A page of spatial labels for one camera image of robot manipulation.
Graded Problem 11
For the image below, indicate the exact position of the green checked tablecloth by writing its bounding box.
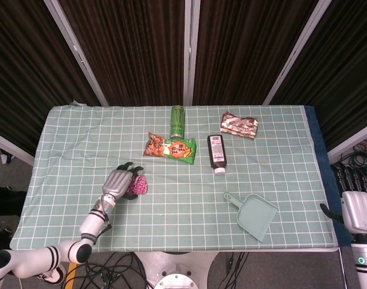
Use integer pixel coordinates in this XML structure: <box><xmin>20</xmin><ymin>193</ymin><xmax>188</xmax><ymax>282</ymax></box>
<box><xmin>10</xmin><ymin>104</ymin><xmax>337</xmax><ymax>253</ymax></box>

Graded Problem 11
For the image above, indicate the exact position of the white black sneaker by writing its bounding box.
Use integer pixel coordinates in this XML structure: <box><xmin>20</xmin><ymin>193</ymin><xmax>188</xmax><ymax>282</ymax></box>
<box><xmin>38</xmin><ymin>264</ymin><xmax>66</xmax><ymax>285</ymax></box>

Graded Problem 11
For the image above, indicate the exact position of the black floor cable tangle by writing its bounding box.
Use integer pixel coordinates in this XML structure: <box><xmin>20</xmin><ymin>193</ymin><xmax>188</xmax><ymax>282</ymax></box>
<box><xmin>336</xmin><ymin>135</ymin><xmax>367</xmax><ymax>169</ymax></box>
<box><xmin>68</xmin><ymin>252</ymin><xmax>151</xmax><ymax>289</ymax></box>

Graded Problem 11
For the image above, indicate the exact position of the mint green plastic dustpan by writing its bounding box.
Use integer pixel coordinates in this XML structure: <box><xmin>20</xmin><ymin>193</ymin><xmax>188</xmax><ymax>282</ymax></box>
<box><xmin>222</xmin><ymin>191</ymin><xmax>279</xmax><ymax>243</ymax></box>

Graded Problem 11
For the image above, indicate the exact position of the green energy drink can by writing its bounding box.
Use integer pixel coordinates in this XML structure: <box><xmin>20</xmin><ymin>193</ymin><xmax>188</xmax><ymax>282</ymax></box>
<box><xmin>170</xmin><ymin>105</ymin><xmax>184</xmax><ymax>139</ymax></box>

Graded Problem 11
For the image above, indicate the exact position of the dark brown curtain panel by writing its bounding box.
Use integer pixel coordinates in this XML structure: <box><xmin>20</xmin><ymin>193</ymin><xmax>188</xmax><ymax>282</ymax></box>
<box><xmin>273</xmin><ymin>0</ymin><xmax>367</xmax><ymax>151</ymax></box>
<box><xmin>58</xmin><ymin>0</ymin><xmax>190</xmax><ymax>107</ymax></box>
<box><xmin>0</xmin><ymin>0</ymin><xmax>101</xmax><ymax>157</ymax></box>
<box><xmin>192</xmin><ymin>0</ymin><xmax>319</xmax><ymax>105</ymax></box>

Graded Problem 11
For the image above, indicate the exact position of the white silver robot base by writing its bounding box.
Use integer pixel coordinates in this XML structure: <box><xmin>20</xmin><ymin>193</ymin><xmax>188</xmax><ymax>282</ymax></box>
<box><xmin>134</xmin><ymin>251</ymin><xmax>220</xmax><ymax>289</ymax></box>

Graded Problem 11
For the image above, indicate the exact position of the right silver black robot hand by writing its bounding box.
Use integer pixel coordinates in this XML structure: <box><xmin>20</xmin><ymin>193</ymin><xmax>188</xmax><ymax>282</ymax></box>
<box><xmin>320</xmin><ymin>162</ymin><xmax>367</xmax><ymax>234</ymax></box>

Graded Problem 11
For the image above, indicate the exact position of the black cable with inline plug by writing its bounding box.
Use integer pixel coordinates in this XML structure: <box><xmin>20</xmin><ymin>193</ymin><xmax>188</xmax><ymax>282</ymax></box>
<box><xmin>224</xmin><ymin>252</ymin><xmax>250</xmax><ymax>289</ymax></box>

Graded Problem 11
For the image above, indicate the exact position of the brown bottle white cap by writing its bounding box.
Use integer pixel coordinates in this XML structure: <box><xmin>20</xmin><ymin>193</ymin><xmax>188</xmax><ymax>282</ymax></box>
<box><xmin>207</xmin><ymin>134</ymin><xmax>227</xmax><ymax>176</ymax></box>

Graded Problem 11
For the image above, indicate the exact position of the gold red foil packet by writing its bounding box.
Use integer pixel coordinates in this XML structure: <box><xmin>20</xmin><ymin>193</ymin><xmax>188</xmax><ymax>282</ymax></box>
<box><xmin>220</xmin><ymin>111</ymin><xmax>259</xmax><ymax>140</ymax></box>

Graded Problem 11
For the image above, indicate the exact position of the white metal frame post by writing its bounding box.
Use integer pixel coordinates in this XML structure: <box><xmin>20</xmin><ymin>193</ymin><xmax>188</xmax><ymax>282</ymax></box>
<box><xmin>43</xmin><ymin>0</ymin><xmax>109</xmax><ymax>107</ymax></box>
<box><xmin>183</xmin><ymin>0</ymin><xmax>201</xmax><ymax>106</ymax></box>
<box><xmin>327</xmin><ymin>120</ymin><xmax>367</xmax><ymax>160</ymax></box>
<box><xmin>0</xmin><ymin>129</ymin><xmax>36</xmax><ymax>166</ymax></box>
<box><xmin>263</xmin><ymin>0</ymin><xmax>333</xmax><ymax>105</ymax></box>

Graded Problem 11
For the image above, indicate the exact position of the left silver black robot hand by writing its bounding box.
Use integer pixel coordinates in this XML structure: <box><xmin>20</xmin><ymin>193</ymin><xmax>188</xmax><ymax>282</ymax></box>
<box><xmin>101</xmin><ymin>161</ymin><xmax>145</xmax><ymax>201</ymax></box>

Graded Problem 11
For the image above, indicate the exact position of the orange green snack bag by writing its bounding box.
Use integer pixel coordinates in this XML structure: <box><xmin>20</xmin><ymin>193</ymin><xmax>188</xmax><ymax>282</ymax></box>
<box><xmin>142</xmin><ymin>131</ymin><xmax>197</xmax><ymax>165</ymax></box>

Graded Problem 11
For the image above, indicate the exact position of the dark blue table mat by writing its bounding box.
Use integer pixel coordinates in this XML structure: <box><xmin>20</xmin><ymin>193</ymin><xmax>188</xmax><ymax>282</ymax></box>
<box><xmin>303</xmin><ymin>105</ymin><xmax>350</xmax><ymax>247</ymax></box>

